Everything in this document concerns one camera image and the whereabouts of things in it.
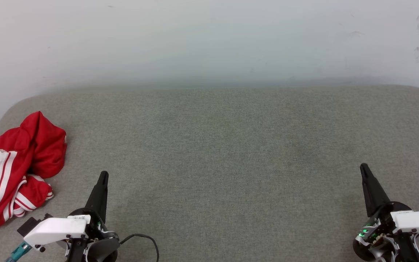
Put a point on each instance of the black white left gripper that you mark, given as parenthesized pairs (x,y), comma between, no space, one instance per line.
(58,229)

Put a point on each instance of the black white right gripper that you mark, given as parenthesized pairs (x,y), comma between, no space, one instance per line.
(416,222)

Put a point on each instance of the red white sports shirt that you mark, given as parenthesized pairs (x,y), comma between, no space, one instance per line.
(38,145)

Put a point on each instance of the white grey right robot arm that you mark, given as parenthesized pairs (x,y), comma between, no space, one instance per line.
(406,251)

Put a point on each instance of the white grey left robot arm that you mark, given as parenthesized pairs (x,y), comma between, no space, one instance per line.
(100,253)

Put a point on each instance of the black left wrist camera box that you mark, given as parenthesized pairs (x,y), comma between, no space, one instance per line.
(29,225)

